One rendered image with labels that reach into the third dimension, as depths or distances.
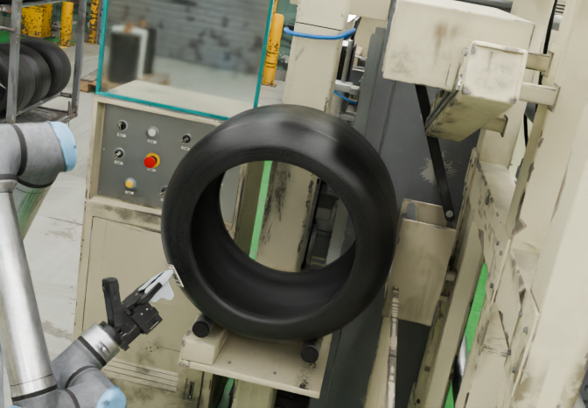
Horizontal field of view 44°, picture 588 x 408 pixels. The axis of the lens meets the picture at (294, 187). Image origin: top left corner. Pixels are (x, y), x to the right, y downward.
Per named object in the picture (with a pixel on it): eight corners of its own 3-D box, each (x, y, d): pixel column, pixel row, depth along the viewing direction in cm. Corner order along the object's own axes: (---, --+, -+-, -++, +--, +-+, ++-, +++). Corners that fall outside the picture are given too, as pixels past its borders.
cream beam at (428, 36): (387, 47, 192) (399, -10, 187) (483, 66, 189) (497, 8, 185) (377, 79, 134) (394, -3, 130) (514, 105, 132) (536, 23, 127)
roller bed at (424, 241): (382, 287, 226) (403, 198, 217) (430, 298, 224) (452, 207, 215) (380, 316, 207) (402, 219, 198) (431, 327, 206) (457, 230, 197)
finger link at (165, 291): (183, 284, 180) (156, 310, 177) (169, 266, 178) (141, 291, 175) (188, 285, 178) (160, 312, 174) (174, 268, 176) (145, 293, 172)
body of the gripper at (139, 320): (154, 313, 180) (116, 348, 176) (133, 287, 178) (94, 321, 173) (165, 318, 174) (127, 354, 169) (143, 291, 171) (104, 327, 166)
